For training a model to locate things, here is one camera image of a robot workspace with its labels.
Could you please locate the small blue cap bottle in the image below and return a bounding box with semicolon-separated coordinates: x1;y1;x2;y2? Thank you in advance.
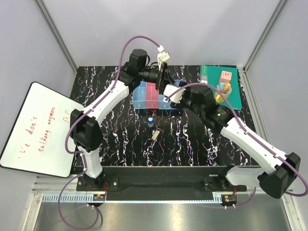
147;117;154;128

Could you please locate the beige eraser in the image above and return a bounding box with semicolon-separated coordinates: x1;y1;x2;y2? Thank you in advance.
152;130;160;141

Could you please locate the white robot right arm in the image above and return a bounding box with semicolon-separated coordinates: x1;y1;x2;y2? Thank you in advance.
163;83;301;199

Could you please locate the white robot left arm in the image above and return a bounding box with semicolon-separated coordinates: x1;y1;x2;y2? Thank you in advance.
69;47;174;191

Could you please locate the light blue drawer box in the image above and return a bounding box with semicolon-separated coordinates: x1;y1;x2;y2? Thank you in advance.
158;94;172;110

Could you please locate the leftmost blue drawer box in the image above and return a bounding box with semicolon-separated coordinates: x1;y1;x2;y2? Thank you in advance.
132;81;146;109

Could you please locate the yellow mug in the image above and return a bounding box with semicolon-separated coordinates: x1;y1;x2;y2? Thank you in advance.
215;83;232;103

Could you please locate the pink cube box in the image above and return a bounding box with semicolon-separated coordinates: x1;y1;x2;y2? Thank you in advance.
219;71;232;84

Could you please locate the whiteboard with red writing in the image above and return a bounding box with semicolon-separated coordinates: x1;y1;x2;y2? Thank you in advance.
0;82;84;178

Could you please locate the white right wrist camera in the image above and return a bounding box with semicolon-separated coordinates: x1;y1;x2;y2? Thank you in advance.
163;84;185;103

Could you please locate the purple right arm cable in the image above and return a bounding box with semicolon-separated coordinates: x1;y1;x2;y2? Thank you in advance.
165;83;308;208

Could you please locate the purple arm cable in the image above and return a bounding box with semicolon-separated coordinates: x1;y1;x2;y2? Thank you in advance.
165;83;308;208
57;35;166;229

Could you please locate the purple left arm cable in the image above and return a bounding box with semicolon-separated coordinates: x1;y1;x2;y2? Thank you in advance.
57;35;166;229

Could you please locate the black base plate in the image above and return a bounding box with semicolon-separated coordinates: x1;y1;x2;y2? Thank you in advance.
77;167;254;195

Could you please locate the aluminium cable duct rail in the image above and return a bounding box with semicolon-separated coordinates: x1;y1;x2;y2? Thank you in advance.
42;192;223;204

